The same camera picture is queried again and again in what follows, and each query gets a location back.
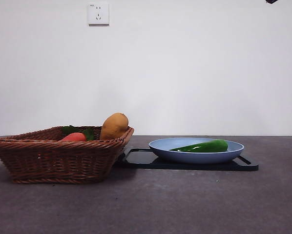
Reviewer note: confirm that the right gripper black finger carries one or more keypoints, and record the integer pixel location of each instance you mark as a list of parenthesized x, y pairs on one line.
[(272, 1)]

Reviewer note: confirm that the long green pepper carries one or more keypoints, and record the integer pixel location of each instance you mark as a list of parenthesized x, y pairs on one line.
[(209, 146)]

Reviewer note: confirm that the blue round plate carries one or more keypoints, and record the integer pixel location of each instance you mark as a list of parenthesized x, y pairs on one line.
[(197, 157)]

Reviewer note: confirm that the brown potato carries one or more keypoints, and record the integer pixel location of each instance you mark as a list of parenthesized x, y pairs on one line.
[(114, 125)]

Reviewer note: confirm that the black flat tray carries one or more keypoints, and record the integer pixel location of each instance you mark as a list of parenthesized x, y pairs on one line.
[(136, 159)]

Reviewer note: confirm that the orange carrot with green leaves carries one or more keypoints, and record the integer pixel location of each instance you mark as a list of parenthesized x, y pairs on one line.
[(74, 137)]

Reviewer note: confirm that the brown wicker basket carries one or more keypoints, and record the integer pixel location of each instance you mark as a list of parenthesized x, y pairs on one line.
[(50, 161)]

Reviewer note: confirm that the white wall socket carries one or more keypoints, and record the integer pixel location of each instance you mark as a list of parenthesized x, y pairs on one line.
[(98, 13)]

